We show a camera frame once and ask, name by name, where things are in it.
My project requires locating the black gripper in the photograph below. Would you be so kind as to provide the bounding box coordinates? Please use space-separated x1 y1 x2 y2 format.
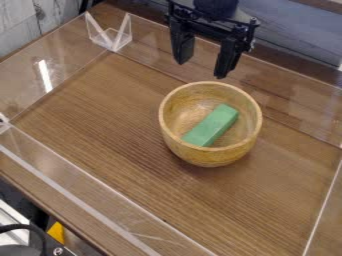
166 0 261 79

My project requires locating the green rectangular block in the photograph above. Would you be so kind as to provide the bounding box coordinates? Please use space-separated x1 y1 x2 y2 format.
182 104 240 147

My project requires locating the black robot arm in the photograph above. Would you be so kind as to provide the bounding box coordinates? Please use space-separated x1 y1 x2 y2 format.
166 0 261 79

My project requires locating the brown wooden bowl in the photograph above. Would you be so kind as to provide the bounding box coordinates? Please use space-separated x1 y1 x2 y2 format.
158 81 264 167

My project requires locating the clear acrylic corner bracket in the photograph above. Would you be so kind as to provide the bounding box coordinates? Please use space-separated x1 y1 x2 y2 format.
85 13 133 52

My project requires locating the clear acrylic tray wall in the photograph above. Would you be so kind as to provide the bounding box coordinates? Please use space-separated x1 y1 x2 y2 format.
0 113 217 256

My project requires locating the black cable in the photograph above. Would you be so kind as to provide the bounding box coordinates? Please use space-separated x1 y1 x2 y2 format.
0 223 50 256

